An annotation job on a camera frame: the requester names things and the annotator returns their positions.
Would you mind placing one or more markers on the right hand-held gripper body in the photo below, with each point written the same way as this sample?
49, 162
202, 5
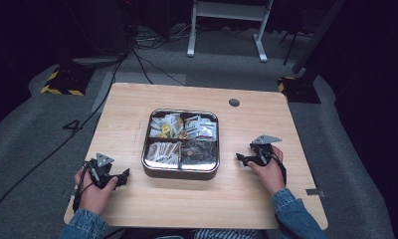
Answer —
262, 150

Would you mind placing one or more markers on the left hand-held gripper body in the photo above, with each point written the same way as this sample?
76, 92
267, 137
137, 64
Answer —
99, 170

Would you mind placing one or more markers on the pile of white sachets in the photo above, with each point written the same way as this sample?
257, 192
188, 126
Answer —
202, 128

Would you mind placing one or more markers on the square metal divided tray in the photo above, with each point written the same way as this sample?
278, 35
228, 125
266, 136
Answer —
180, 174

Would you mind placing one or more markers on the person's right hand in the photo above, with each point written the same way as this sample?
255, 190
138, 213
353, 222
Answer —
270, 176

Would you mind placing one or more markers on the person's left hand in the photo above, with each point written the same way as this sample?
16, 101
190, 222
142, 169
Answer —
94, 195

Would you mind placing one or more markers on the pile of white-brown stick packets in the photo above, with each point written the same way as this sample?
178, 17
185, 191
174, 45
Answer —
163, 153

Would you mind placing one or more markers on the pile of dark foil packets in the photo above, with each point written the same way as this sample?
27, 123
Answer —
199, 153

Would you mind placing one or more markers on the round grey table grommet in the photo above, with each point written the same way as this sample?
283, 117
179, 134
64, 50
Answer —
234, 102

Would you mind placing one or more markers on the grey tape strip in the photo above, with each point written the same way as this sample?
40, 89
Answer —
314, 192

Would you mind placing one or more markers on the black yellow-striped stand base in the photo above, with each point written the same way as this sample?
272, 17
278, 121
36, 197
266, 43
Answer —
299, 91
66, 83

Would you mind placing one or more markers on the person's striped pants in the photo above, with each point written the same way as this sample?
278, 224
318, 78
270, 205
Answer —
227, 234

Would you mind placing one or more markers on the grey flat stand base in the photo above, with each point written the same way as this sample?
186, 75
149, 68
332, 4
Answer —
96, 61

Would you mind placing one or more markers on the thin black stand leg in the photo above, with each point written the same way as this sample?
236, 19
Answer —
291, 45

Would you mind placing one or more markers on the dark slanted pole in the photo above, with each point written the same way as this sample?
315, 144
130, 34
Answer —
314, 40

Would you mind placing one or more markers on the white metal stand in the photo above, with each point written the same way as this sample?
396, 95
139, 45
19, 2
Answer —
227, 10

